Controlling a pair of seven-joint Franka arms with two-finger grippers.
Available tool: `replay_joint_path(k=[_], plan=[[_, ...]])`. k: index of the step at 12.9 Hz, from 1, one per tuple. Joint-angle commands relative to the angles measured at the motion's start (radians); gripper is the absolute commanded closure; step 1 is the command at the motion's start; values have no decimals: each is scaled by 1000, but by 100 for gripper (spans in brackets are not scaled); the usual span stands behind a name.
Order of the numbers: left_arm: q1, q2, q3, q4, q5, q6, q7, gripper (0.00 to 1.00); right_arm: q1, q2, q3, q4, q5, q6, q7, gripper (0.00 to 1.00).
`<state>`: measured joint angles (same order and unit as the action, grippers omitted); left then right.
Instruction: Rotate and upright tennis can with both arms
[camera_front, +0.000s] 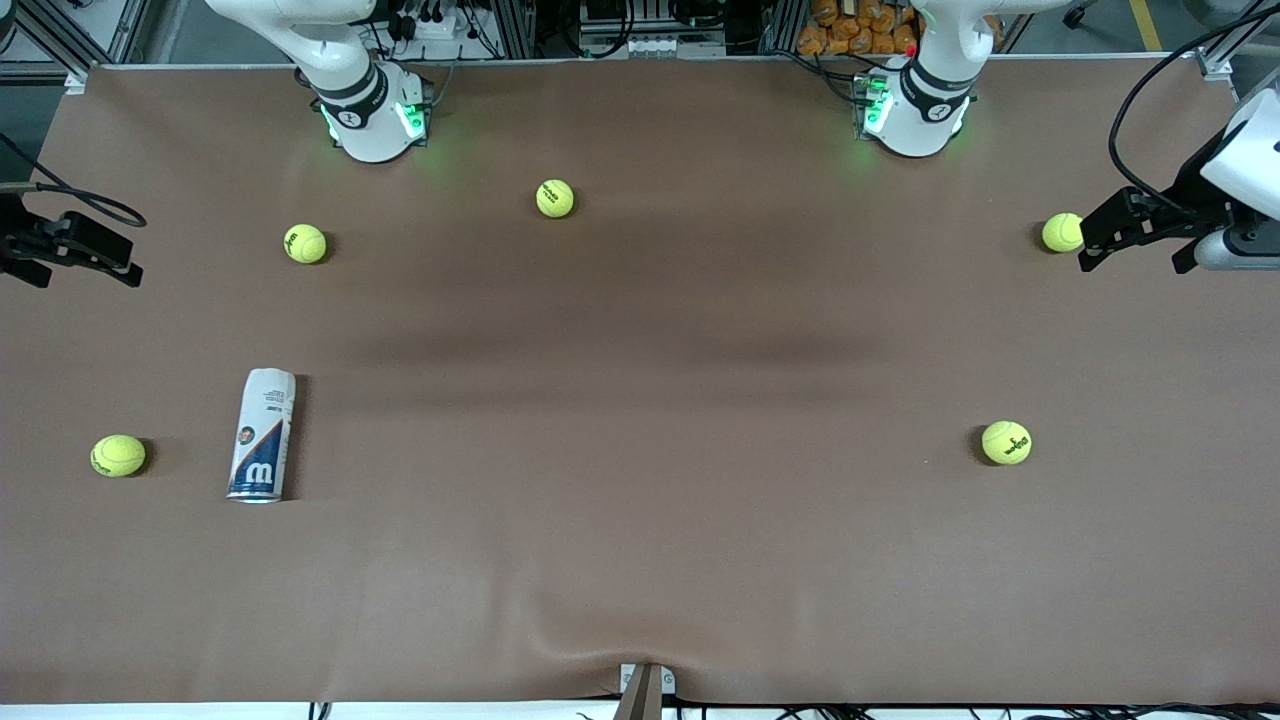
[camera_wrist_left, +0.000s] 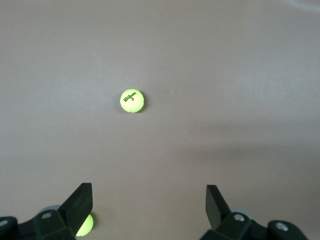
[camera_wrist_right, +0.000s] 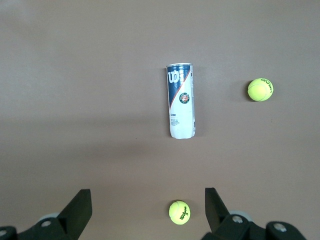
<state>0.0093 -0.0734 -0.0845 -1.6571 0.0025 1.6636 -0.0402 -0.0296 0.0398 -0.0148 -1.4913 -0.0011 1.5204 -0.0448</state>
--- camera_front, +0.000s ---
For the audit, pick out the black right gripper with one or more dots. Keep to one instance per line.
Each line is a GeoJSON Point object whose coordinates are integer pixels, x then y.
{"type": "Point", "coordinates": [14, 240]}

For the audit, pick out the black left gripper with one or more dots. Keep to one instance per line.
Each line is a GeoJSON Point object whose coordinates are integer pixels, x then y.
{"type": "Point", "coordinates": [1188, 192]}

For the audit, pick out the white blue tennis ball can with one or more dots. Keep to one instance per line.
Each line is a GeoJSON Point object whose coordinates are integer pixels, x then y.
{"type": "Point", "coordinates": [262, 440]}

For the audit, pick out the yellow tennis ball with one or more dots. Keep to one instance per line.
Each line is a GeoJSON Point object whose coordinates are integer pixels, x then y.
{"type": "Point", "coordinates": [1062, 232]}
{"type": "Point", "coordinates": [1006, 442]}
{"type": "Point", "coordinates": [555, 198]}
{"type": "Point", "coordinates": [305, 243]}
{"type": "Point", "coordinates": [118, 455]}

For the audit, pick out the black caster wheel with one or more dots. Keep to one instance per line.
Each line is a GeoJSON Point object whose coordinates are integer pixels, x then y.
{"type": "Point", "coordinates": [1080, 14]}

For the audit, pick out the orange mesh bag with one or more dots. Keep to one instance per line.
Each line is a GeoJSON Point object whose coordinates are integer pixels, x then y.
{"type": "Point", "coordinates": [850, 35]}

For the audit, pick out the white power strip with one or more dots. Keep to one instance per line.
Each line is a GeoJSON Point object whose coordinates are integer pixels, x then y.
{"type": "Point", "coordinates": [440, 25]}

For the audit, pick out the white socket bar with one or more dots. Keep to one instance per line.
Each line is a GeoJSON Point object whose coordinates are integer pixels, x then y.
{"type": "Point", "coordinates": [650, 47]}

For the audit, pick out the brown table mat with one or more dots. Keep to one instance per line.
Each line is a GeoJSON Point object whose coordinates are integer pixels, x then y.
{"type": "Point", "coordinates": [640, 520]}

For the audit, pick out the aluminium frame corner bracket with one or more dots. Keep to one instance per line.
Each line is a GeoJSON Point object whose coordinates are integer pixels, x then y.
{"type": "Point", "coordinates": [78, 80]}
{"type": "Point", "coordinates": [1215, 68]}

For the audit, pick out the aluminium frame post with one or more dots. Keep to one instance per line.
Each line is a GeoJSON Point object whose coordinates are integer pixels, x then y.
{"type": "Point", "coordinates": [515, 30]}
{"type": "Point", "coordinates": [780, 25]}

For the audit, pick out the grey metal clamp bracket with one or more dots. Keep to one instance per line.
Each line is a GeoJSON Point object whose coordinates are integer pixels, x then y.
{"type": "Point", "coordinates": [668, 680]}

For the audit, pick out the brown camera mount post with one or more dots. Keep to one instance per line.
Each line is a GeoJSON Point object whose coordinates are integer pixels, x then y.
{"type": "Point", "coordinates": [640, 700]}

